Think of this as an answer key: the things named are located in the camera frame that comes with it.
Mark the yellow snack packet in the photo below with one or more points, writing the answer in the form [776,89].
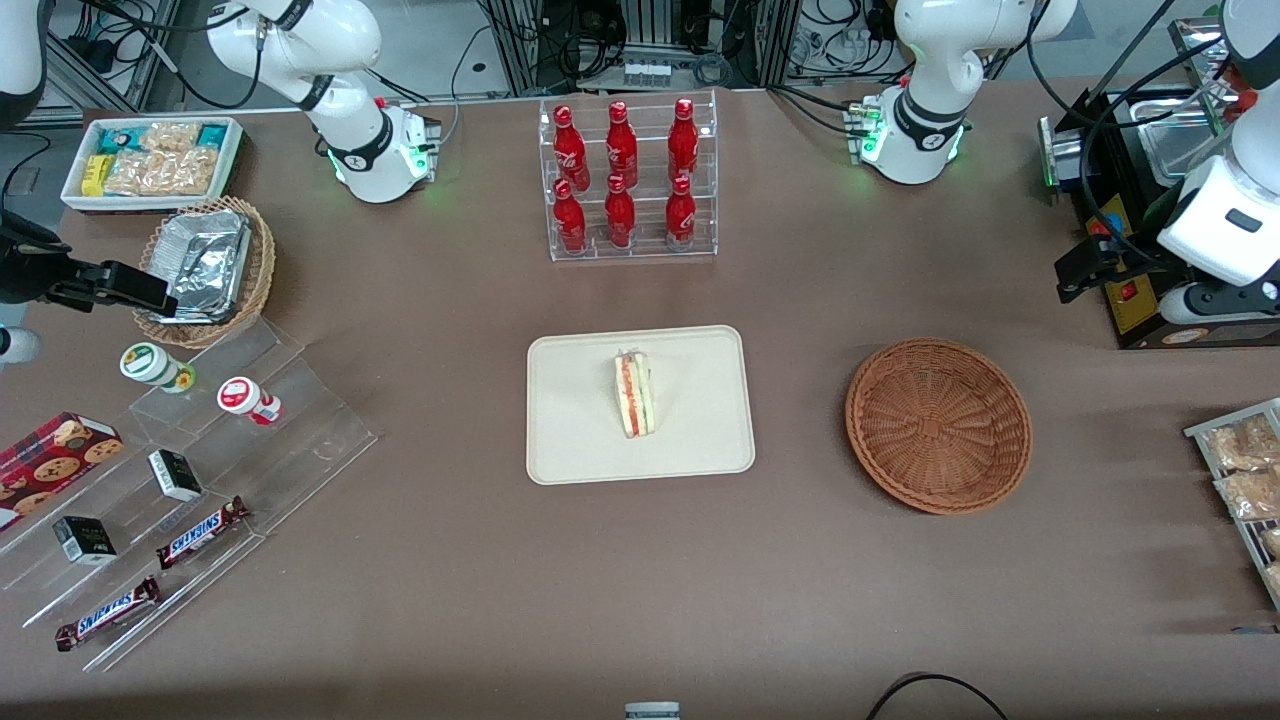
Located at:
[96,175]

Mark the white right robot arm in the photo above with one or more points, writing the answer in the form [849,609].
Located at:
[365,150]

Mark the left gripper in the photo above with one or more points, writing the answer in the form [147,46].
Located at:
[1128,257]

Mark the red white yogurt cup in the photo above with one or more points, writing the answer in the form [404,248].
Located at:
[238,394]

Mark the large clear nut bag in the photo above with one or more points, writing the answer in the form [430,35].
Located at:
[160,172]

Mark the brown round wicker basket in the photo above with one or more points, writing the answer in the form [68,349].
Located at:
[940,430]

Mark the small black box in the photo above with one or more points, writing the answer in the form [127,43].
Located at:
[175,475]
[85,540]

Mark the black appliance with yellow panel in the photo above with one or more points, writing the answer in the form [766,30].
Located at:
[1120,165]

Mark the triangle sandwich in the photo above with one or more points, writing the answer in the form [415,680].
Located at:
[635,400]

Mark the red cola bottle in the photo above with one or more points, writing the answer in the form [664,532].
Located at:
[570,150]
[620,218]
[683,145]
[570,225]
[680,218]
[621,150]

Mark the clear acrylic stepped display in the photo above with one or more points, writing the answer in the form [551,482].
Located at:
[300,440]

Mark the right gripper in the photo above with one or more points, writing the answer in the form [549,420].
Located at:
[22,272]

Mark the clear acrylic bottle rack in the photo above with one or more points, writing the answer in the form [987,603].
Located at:
[650,252]

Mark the aluminium frame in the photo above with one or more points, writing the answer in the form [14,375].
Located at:
[110,70]

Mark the Snickers chocolate bar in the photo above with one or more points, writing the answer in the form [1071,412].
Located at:
[200,533]
[108,613]

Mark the cream plastic tray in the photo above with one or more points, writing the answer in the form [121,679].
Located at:
[570,420]

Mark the green white yogurt cup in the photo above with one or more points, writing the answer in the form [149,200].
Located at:
[145,362]

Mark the blue tape piece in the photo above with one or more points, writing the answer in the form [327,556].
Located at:
[1260,630]

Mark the silver foil tray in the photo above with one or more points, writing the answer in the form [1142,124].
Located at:
[205,262]

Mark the white plastic snack bin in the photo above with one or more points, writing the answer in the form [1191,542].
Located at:
[233,150]

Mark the tan wicker basket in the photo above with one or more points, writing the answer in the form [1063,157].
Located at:
[262,270]

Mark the white power strip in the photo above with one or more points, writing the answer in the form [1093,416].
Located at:
[646,73]

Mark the red cookie box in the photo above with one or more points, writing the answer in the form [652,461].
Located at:
[50,460]

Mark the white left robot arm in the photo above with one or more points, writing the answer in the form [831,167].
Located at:
[930,120]

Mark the small clear nut bag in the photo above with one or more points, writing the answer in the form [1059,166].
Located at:
[170,137]

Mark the clear bag of snacks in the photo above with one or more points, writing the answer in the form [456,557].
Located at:
[1272,542]
[1274,580]
[1255,495]
[1245,445]

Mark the small grey device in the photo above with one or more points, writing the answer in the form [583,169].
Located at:
[652,712]

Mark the teal snack packet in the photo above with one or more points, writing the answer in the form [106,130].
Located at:
[212,135]
[118,140]

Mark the metal equipment rack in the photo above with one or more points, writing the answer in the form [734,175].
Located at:
[520,50]

